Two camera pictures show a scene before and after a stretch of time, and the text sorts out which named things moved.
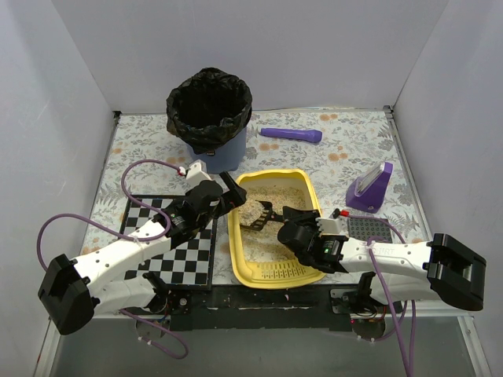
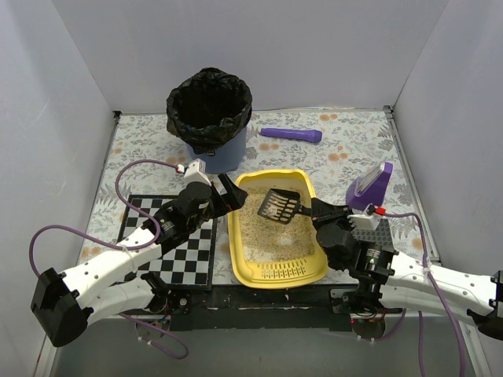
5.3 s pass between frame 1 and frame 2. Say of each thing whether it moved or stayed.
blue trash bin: stayed
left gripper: stayed
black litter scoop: moved
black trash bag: stayed
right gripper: moved
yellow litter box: stayed
